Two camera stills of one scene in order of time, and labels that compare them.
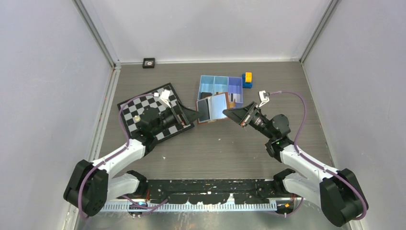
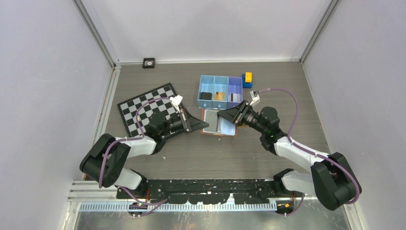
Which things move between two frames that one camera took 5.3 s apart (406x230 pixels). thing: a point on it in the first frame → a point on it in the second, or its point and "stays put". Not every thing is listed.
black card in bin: x=204 y=95 stays put
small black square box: x=148 y=63 stays put
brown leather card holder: x=211 y=108 → x=217 y=125
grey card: x=203 y=107 → x=210 y=117
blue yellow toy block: x=247 y=80 stays put
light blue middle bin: x=220 y=84 stays put
